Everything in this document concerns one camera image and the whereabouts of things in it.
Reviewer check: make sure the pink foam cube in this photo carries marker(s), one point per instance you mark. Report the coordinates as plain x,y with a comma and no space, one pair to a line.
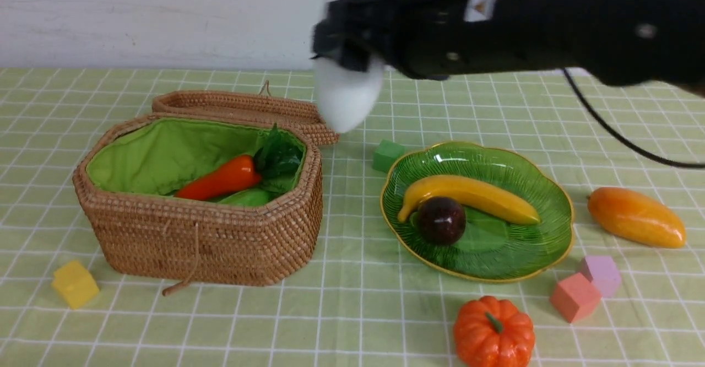
602,272

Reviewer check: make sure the yellow banana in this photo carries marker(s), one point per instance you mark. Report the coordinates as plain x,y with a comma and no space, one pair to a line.
472,193

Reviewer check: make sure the green cucumber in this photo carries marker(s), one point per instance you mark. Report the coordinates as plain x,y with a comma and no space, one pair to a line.
253,197

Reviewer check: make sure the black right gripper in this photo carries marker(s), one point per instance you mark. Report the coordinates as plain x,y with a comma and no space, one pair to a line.
434,39

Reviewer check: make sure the orange pumpkin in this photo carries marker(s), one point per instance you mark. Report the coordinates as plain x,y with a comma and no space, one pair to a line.
493,332

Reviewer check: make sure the salmon foam cube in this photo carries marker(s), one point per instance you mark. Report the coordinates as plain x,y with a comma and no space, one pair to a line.
575,297

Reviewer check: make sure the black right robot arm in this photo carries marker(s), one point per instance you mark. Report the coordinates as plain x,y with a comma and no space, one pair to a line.
620,42

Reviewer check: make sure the orange mango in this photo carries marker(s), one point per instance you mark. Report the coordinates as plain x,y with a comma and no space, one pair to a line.
636,217

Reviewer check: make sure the woven rattan basket lid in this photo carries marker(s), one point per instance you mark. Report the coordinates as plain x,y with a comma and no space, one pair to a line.
259,108

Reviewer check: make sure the yellow foam block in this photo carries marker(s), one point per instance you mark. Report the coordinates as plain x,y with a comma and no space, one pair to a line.
75,284

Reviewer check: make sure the green checkered tablecloth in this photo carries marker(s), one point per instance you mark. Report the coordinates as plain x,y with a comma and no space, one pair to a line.
362,300

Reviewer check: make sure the green foam cube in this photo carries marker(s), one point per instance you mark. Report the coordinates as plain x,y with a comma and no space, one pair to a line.
386,154

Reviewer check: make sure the purple mangosteen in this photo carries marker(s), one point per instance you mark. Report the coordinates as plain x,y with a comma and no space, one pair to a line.
441,221

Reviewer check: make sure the white radish with leaves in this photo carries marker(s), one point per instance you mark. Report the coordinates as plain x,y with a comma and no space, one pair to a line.
346,98

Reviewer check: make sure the woven rattan basket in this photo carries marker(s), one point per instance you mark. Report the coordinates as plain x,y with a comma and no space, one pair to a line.
125,186

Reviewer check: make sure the orange carrot with leaves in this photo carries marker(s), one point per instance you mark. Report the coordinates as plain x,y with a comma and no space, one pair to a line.
277,156

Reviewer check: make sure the green glass plate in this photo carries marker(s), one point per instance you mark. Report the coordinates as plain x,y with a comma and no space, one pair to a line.
491,249

